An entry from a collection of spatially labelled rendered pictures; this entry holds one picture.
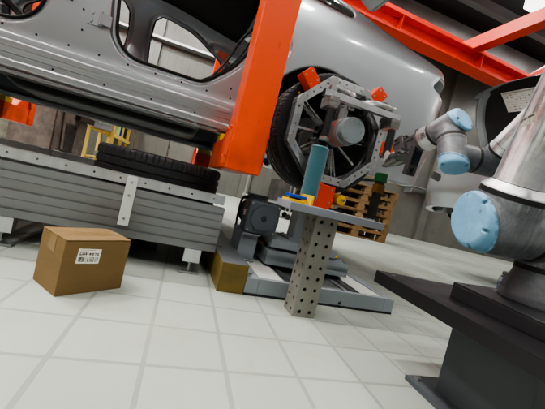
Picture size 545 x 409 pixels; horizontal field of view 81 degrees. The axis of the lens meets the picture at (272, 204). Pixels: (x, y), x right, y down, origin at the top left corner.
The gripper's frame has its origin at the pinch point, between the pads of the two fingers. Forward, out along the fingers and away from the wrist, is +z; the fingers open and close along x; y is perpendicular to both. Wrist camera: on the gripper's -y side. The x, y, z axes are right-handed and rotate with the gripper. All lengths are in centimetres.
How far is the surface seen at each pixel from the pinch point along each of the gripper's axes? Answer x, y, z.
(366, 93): -6, 52, 15
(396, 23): -182, 334, 137
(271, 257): 23, -33, 60
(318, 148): 19.3, 13.9, 22.1
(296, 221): 7, -10, 62
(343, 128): 10.6, 23.6, 13.8
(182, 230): 71, -28, 55
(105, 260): 98, -50, 31
